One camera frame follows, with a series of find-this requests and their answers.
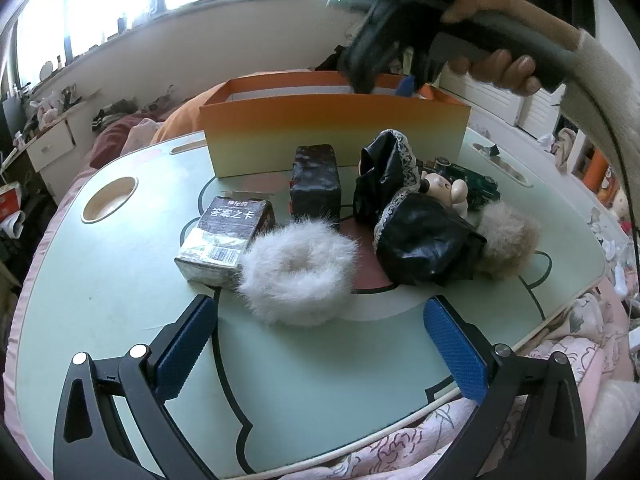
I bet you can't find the mouse figurine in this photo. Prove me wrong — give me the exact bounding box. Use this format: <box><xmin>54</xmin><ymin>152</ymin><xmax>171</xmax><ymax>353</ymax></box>
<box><xmin>419</xmin><ymin>170</ymin><xmax>471</xmax><ymax>221</ymax></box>

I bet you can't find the person's right forearm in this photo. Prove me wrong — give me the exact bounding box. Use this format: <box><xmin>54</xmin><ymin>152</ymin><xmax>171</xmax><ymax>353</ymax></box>
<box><xmin>559</xmin><ymin>27</ymin><xmax>640</xmax><ymax>261</ymax></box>

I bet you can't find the orange bottle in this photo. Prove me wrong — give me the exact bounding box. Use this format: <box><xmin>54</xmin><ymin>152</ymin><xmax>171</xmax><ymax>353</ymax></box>
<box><xmin>587</xmin><ymin>150</ymin><xmax>608</xmax><ymax>196</ymax></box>

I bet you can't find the black clothes pile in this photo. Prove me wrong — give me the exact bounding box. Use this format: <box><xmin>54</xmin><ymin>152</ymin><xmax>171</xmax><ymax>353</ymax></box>
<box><xmin>315</xmin><ymin>45</ymin><xmax>351</xmax><ymax>73</ymax></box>

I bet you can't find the dark glossy block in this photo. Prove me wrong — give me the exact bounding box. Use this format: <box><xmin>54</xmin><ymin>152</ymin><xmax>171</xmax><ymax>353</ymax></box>
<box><xmin>289</xmin><ymin>143</ymin><xmax>342</xmax><ymax>221</ymax></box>

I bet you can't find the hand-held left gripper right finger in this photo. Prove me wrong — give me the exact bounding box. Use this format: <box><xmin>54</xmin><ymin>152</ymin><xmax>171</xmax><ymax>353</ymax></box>
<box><xmin>422</xmin><ymin>295</ymin><xmax>588</xmax><ymax>480</ymax></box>

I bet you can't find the red and white box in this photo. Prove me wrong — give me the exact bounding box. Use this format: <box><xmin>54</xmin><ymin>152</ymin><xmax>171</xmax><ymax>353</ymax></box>
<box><xmin>0</xmin><ymin>185</ymin><xmax>22</xmax><ymax>222</ymax></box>

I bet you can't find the black-topped card box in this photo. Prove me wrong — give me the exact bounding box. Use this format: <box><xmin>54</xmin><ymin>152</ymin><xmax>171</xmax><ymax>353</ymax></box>
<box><xmin>174</xmin><ymin>195</ymin><xmax>276</xmax><ymax>288</ymax></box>

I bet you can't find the white fur scrunchie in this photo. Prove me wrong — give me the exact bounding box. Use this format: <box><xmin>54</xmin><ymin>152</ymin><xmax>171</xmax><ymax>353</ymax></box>
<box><xmin>235</xmin><ymin>217</ymin><xmax>362</xmax><ymax>328</ymax></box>

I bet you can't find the white wardrobe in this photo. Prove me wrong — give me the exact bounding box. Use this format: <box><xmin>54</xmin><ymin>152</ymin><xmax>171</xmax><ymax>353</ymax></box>
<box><xmin>470</xmin><ymin>85</ymin><xmax>568</xmax><ymax>128</ymax></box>

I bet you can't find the grey clothes heap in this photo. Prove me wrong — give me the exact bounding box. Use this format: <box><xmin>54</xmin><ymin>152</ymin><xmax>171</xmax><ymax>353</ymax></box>
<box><xmin>92</xmin><ymin>99</ymin><xmax>166</xmax><ymax>128</ymax></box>

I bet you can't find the orange pillow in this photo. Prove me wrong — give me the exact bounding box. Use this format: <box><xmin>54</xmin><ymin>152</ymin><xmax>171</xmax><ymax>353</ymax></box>
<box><xmin>150</xmin><ymin>92</ymin><xmax>221</xmax><ymax>145</ymax></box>

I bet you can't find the person's right hand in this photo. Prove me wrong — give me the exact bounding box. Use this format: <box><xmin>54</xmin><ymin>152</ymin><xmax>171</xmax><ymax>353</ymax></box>
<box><xmin>440</xmin><ymin>0</ymin><xmax>583</xmax><ymax>97</ymax></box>

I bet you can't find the white drawer cabinet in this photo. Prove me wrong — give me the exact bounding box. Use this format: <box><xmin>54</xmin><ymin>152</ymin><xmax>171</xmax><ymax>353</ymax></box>
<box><xmin>25</xmin><ymin>120</ymin><xmax>78</xmax><ymax>171</ymax></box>

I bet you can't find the green circuit board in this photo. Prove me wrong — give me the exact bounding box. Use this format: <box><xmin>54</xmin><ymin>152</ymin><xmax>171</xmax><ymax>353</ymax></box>
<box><xmin>432</xmin><ymin>156</ymin><xmax>502</xmax><ymax>211</ymax></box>

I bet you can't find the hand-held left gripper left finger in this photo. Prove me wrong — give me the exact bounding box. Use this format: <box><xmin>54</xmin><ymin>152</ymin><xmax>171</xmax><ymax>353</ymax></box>
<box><xmin>52</xmin><ymin>294</ymin><xmax>218</xmax><ymax>480</ymax></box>

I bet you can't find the beige fur scrunchie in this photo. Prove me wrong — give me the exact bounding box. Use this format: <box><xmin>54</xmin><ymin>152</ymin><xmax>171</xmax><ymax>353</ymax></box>
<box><xmin>472</xmin><ymin>201</ymin><xmax>543</xmax><ymax>281</ymax></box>

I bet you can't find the orange cardboard box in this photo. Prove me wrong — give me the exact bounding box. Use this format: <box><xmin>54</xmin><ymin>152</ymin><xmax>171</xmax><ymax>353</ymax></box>
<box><xmin>199</xmin><ymin>71</ymin><xmax>472</xmax><ymax>179</ymax></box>

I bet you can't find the pale green desktop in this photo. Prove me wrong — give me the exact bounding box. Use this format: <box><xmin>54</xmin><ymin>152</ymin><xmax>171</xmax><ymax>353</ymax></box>
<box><xmin>10</xmin><ymin>125</ymin><xmax>608</xmax><ymax>480</ymax></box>

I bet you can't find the white fluffy cloth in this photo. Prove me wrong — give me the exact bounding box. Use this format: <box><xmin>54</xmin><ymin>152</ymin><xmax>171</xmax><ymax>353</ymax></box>
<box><xmin>585</xmin><ymin>380</ymin><xmax>640</xmax><ymax>471</ymax></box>

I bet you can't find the window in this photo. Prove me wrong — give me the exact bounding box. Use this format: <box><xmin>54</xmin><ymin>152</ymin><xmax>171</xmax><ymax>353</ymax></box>
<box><xmin>0</xmin><ymin>0</ymin><xmax>401</xmax><ymax>91</ymax></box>

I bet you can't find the beige crumpled cloth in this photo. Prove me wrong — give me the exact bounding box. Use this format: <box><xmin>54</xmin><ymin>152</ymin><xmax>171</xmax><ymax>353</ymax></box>
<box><xmin>552</xmin><ymin>127</ymin><xmax>581</xmax><ymax>173</ymax></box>

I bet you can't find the dark red pillow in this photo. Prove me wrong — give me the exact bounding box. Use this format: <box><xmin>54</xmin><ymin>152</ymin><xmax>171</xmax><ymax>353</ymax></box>
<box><xmin>90</xmin><ymin>115</ymin><xmax>146</xmax><ymax>168</ymax></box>

